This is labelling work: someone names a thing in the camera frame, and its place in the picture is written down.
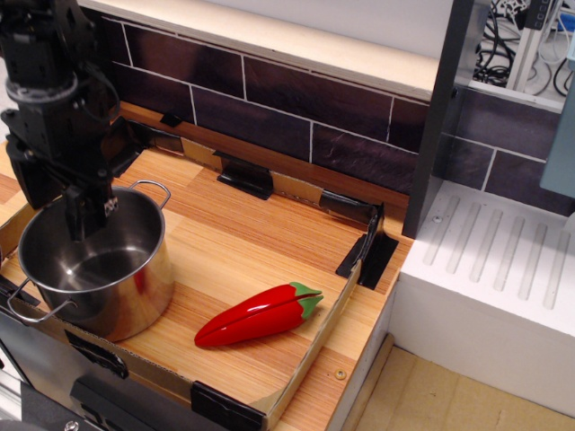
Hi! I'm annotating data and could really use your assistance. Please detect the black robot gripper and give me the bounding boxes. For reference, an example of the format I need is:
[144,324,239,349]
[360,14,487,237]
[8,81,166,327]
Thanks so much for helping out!
[0,84,120,242]

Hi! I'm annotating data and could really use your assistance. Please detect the light wooden shelf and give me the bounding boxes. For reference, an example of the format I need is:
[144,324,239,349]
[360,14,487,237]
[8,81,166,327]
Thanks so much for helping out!
[81,1,438,101]

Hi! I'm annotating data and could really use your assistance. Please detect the red toy chili pepper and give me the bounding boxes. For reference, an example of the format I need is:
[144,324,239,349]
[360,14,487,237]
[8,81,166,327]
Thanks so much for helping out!
[194,282,323,347]

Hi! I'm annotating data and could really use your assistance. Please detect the dark grey vertical panel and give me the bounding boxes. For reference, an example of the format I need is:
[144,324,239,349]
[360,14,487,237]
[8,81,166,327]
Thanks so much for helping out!
[402,1,474,239]

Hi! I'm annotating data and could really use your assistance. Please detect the stainless steel pot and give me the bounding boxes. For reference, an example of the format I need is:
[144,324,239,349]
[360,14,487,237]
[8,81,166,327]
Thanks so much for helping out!
[18,180,174,341]

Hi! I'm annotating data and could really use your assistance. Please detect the cardboard fence with black tape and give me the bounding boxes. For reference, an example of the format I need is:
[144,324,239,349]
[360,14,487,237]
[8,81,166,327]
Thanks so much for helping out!
[1,119,411,430]

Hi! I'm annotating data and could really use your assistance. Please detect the white sink drainboard unit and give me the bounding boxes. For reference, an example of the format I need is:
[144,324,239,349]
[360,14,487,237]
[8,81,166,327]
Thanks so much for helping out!
[389,182,574,416]

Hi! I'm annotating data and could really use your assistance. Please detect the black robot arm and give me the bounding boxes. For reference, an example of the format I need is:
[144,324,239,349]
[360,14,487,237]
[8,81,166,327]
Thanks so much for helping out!
[1,1,119,242]

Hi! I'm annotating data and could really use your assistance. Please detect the tangled black cables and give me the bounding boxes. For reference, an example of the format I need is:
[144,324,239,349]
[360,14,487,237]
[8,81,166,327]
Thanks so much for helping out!
[473,0,575,95]

